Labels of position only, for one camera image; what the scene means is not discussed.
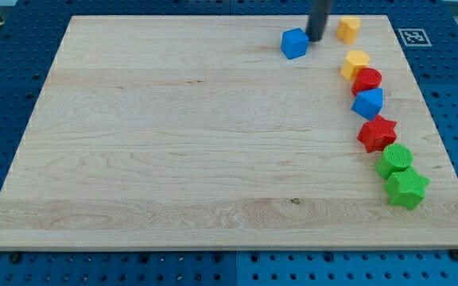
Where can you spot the blue cube block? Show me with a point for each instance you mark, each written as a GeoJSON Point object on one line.
{"type": "Point", "coordinates": [294, 43]}

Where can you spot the light wooden board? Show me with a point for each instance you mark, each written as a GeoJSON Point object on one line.
{"type": "Point", "coordinates": [196, 133]}

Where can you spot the blue pentagon block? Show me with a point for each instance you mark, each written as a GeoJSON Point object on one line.
{"type": "Point", "coordinates": [368, 103]}

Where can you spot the red star block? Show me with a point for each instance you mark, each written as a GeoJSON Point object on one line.
{"type": "Point", "coordinates": [377, 134]}

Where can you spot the red cylinder block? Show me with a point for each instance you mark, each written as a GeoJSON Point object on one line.
{"type": "Point", "coordinates": [366, 79]}

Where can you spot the yellow hexagon block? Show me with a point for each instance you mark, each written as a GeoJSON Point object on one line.
{"type": "Point", "coordinates": [354, 61]}

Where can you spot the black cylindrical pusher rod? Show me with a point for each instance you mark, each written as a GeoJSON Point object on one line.
{"type": "Point", "coordinates": [317, 20]}

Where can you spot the yellow heart block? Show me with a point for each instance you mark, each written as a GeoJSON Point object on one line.
{"type": "Point", "coordinates": [348, 29]}

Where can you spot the green cylinder block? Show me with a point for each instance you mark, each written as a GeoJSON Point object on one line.
{"type": "Point", "coordinates": [394, 158]}

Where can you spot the green star block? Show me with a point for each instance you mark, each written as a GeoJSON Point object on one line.
{"type": "Point", "coordinates": [406, 188]}

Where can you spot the white fiducial marker tag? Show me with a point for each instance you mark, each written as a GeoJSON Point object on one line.
{"type": "Point", "coordinates": [414, 37]}

